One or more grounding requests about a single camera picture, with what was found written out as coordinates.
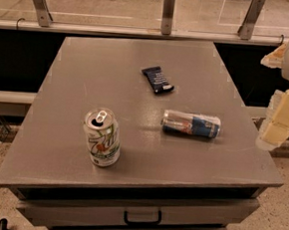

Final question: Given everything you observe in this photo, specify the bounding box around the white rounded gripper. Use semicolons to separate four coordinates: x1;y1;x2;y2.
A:
255;42;289;151

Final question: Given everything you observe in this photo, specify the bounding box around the white green 7up can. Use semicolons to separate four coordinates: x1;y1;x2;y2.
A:
84;108;121;167

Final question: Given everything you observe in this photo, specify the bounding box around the blue silver energy drink can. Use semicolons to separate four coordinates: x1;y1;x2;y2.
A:
160;110;221;138

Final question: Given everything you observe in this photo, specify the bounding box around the horizontal metal railing bar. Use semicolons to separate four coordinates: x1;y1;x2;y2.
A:
0;18;289;47

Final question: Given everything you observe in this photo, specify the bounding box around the dark blue snack bar wrapper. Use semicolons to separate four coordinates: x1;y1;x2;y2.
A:
142;66;174;95

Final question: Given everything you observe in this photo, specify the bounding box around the grey cabinet upper drawer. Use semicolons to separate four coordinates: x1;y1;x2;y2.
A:
17;198;259;228

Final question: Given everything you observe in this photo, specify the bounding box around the right metal railing bracket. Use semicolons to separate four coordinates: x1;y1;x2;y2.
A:
238;0;266;40

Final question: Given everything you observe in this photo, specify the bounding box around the metal railing bracket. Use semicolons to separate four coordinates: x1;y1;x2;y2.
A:
238;0;266;40
32;0;53;28
160;0;175;35

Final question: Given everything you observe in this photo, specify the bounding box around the middle metal railing bracket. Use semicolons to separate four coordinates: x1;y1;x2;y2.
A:
160;0;175;35

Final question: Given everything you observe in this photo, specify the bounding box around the black drawer handle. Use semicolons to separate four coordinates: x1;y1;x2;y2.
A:
124;210;162;227

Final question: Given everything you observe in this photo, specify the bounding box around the left metal railing bracket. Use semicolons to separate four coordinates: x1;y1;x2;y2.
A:
32;0;53;28

